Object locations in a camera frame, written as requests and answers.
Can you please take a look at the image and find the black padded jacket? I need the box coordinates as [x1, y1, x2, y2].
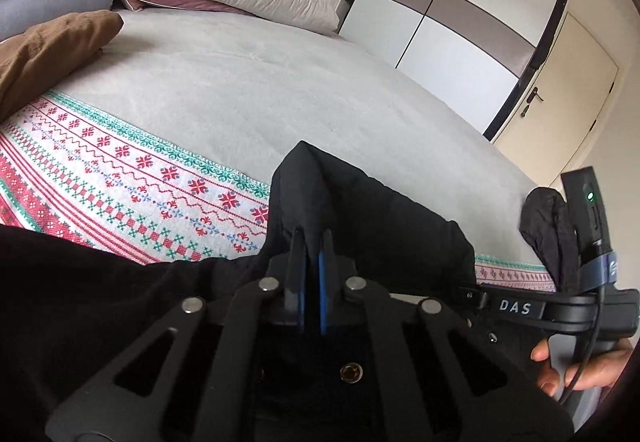
[0, 139, 583, 442]

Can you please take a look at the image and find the folded lavender blanket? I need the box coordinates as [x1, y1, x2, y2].
[0, 0, 119, 43]

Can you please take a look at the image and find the person's right hand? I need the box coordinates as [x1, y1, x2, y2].
[531, 336, 634, 398]

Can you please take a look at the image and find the brown cloth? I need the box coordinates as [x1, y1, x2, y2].
[0, 10, 125, 123]

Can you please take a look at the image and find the red green patterned blanket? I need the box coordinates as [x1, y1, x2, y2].
[0, 90, 557, 294]

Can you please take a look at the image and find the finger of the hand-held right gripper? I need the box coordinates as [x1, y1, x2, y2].
[457, 286, 495, 319]

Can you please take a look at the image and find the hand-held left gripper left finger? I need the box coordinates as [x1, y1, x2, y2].
[46, 227, 308, 442]

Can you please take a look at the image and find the white and taupe wardrobe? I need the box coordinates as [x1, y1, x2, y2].
[337, 0, 581, 144]

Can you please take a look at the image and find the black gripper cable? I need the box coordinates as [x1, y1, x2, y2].
[559, 286, 608, 405]

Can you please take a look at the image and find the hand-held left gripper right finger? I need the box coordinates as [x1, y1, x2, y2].
[317, 228, 576, 442]

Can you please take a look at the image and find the cream door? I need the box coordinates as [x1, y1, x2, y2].
[492, 11, 622, 190]

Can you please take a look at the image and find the metal door handle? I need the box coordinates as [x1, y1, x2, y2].
[520, 86, 545, 118]

